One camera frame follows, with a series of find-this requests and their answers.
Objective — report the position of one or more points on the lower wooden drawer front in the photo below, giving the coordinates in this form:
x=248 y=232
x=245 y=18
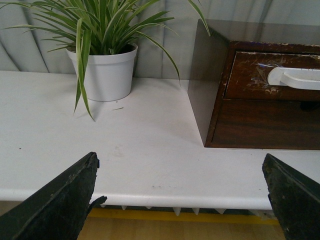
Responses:
x=255 y=124

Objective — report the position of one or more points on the dark wooden drawer cabinet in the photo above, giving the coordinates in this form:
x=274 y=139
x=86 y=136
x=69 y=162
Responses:
x=216 y=44

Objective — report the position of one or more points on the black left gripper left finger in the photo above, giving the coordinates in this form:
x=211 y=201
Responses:
x=59 y=209

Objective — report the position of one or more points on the white plastic flower pot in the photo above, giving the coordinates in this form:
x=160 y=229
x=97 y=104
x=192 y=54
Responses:
x=109 y=77

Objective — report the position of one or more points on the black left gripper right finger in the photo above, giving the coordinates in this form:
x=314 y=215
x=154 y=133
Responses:
x=294 y=198

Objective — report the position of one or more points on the white drawer handle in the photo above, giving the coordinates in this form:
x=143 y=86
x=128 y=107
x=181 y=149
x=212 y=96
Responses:
x=296 y=78

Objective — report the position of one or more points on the green spider plant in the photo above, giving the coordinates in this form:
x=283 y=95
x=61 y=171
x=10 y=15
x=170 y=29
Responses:
x=94 y=28

